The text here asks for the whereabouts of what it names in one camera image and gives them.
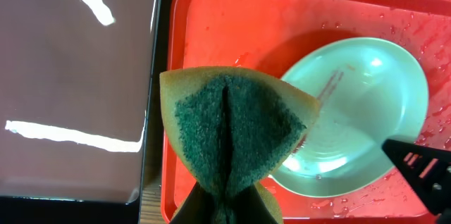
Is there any green yellow sponge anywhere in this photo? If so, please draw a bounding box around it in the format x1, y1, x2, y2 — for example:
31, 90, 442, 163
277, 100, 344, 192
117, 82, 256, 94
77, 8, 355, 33
160, 66, 319, 223

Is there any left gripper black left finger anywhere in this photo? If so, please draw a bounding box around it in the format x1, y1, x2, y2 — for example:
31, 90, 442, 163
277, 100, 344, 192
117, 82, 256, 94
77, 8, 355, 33
170, 182, 216, 224

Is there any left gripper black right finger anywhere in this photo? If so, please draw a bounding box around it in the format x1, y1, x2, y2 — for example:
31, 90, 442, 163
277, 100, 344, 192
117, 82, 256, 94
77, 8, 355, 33
230, 183, 278, 224

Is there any mint green rimmed plate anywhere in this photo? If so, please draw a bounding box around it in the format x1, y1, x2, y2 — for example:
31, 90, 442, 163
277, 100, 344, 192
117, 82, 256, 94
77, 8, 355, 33
272, 37, 429, 198

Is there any black tray with water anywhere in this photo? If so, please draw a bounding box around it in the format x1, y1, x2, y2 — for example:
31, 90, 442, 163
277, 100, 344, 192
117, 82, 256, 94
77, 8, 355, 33
1, 0, 160, 223

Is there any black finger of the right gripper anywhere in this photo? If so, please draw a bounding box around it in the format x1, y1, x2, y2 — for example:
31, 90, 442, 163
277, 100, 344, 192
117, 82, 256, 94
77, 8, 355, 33
382, 139, 450, 215

